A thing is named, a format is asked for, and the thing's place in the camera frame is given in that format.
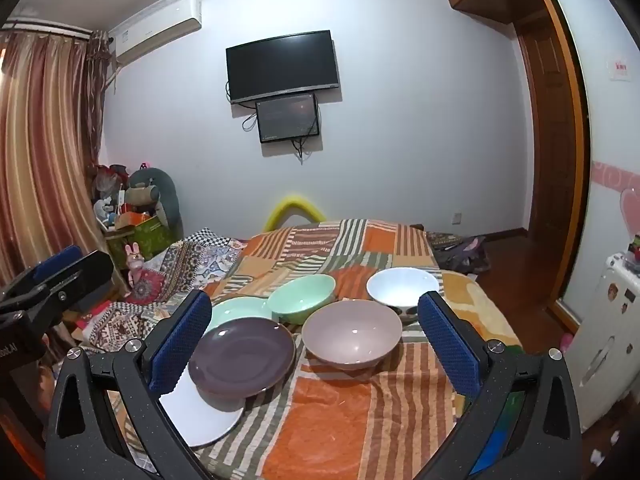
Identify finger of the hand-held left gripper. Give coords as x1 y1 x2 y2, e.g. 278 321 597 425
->
0 245 86 306
30 250 115 317

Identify green plate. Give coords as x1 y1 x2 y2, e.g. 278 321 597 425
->
209 296 275 333

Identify striped brown curtain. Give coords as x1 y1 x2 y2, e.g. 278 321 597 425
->
0 30 121 301

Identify white cabinet with stickers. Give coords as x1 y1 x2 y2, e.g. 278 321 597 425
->
565 252 640 431

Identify purple plate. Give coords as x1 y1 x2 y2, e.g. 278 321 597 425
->
188 316 297 402

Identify green bowl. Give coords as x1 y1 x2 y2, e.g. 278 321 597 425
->
266 274 337 326

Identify white plate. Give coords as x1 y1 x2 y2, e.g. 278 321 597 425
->
159 370 246 448

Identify wooden door frame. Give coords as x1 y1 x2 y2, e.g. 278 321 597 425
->
522 0 593 321

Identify small red white wall sticker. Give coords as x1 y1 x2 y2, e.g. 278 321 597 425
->
607 55 632 81

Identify pink bowl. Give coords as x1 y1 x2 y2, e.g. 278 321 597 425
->
301 299 403 372

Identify pink bunny toy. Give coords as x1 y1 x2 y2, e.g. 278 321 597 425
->
124 242 146 286

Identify yellow foam ring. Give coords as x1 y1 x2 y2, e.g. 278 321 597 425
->
263 193 327 233

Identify black monitor cables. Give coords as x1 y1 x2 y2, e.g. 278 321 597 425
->
242 105 321 166

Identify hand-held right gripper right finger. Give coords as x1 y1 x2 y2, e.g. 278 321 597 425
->
417 291 583 480

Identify dark backpack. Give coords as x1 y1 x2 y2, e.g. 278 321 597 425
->
427 232 493 275

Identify green cardboard box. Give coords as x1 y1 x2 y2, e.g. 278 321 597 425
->
105 215 173 271

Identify white bowl with dark spots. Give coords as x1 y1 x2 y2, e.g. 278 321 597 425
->
366 267 441 324

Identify white air conditioner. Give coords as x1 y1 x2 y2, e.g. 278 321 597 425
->
110 0 203 66

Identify small black wall monitor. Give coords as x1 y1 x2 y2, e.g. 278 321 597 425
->
255 93 321 144

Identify wooden door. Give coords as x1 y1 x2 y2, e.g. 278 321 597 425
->
515 20 566 261

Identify patterned quilt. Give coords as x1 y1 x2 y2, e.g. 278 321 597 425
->
75 228 251 351

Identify orange striped patchwork blanket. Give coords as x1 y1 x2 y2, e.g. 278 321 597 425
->
100 218 473 480

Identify black wall television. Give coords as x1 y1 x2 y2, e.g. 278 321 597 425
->
225 30 341 105

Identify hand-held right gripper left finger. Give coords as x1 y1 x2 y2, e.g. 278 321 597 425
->
45 290 213 480

